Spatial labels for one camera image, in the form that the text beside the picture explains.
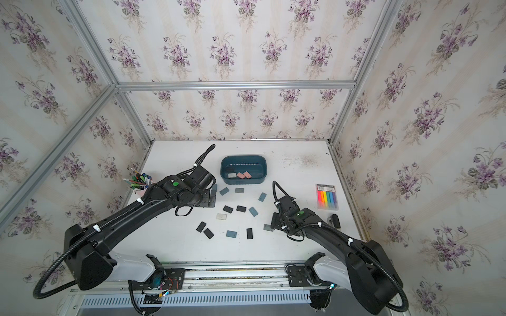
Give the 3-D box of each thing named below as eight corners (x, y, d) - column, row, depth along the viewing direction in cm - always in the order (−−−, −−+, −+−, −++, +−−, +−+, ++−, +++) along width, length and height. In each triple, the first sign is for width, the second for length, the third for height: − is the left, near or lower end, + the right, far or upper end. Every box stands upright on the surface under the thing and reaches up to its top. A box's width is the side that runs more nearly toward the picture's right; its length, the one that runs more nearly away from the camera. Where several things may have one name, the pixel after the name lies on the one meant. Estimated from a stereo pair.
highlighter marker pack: (317, 208, 95) (318, 206, 93) (315, 185, 103) (316, 183, 102) (337, 210, 94) (339, 208, 93) (333, 187, 103) (335, 185, 101)
